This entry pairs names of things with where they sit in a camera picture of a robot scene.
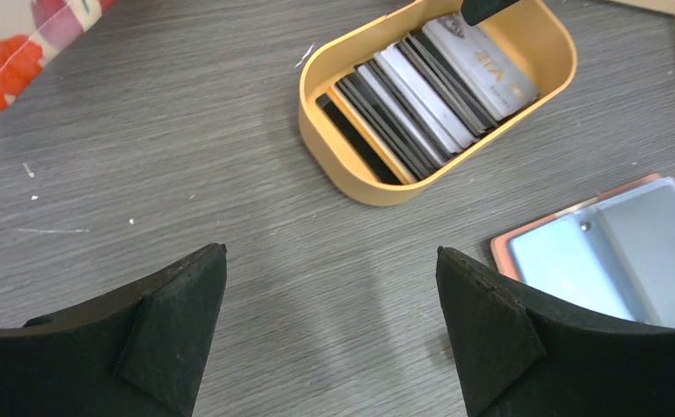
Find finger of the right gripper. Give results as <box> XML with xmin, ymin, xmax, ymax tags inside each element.
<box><xmin>460</xmin><ymin>0</ymin><xmax>519</xmax><ymax>26</ymax></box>

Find tan oval card tray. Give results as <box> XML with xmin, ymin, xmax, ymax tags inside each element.
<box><xmin>298</xmin><ymin>1</ymin><xmax>577</xmax><ymax>206</ymax></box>

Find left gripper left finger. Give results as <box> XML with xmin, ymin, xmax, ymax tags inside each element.
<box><xmin>0</xmin><ymin>243</ymin><xmax>227</xmax><ymax>416</ymax></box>

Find stack of credit cards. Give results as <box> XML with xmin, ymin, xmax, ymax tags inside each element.
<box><xmin>315</xmin><ymin>29</ymin><xmax>500</xmax><ymax>187</ymax></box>

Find floral orange fabric bag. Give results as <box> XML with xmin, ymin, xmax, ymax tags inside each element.
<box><xmin>0</xmin><ymin>0</ymin><xmax>116</xmax><ymax>112</ymax></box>

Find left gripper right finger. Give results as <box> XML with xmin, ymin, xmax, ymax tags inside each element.
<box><xmin>436</xmin><ymin>247</ymin><xmax>675</xmax><ymax>416</ymax></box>

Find silver white credit card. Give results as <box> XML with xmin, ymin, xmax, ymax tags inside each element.
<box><xmin>421</xmin><ymin>12</ymin><xmax>539</xmax><ymax>121</ymax></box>

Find pink leather card holder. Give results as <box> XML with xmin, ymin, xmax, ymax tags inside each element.
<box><xmin>490</xmin><ymin>173</ymin><xmax>669</xmax><ymax>321</ymax></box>

